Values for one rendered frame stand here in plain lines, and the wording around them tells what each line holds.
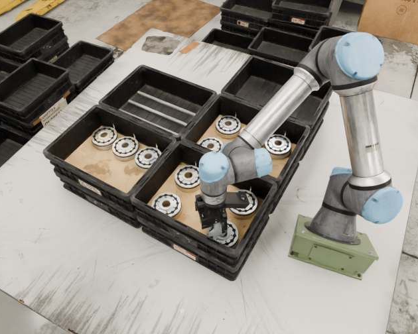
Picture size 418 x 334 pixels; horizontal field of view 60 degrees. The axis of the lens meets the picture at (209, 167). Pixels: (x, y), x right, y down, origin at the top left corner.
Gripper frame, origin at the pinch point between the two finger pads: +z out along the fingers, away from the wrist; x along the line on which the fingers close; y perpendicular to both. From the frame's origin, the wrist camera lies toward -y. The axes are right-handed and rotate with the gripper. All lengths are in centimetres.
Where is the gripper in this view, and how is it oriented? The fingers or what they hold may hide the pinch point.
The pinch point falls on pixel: (220, 226)
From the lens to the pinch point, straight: 120.5
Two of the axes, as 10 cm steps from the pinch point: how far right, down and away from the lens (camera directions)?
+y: -9.5, 2.5, -1.7
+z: 0.2, 6.2, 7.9
